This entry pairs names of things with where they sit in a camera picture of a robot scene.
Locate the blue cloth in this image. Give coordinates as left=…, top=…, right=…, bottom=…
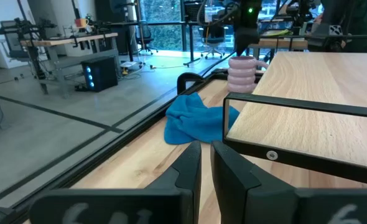
left=164, top=91, right=240, bottom=146

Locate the person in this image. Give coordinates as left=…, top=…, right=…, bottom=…
left=307, top=0, right=367, bottom=53

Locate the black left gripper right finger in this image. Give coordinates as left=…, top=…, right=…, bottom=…
left=210, top=140, right=367, bottom=224

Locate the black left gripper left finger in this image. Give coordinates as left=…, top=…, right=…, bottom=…
left=29, top=140, right=202, bottom=224

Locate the orange yellow mug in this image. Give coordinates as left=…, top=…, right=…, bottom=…
left=74, top=17, right=90, bottom=29

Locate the black office chair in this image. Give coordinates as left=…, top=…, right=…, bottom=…
left=200, top=25, right=231, bottom=60
left=135, top=21, right=159, bottom=56

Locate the black computer tower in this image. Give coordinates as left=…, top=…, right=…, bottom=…
left=81, top=55, right=119, bottom=93

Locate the black table edge rail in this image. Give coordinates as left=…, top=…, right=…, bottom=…
left=0, top=68, right=265, bottom=224

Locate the wooden shelf with black frame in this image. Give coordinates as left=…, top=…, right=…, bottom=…
left=222, top=51, right=367, bottom=187

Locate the wooden background workbench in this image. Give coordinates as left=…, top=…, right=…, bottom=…
left=20, top=32, right=119, bottom=100

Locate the wooden background table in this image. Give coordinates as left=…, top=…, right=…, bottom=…
left=248, top=37, right=309, bottom=50

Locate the pink ribbed mug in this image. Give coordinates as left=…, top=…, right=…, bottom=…
left=227, top=55, right=269, bottom=93

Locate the black table clamp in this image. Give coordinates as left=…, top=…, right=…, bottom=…
left=177, top=72, right=207, bottom=96

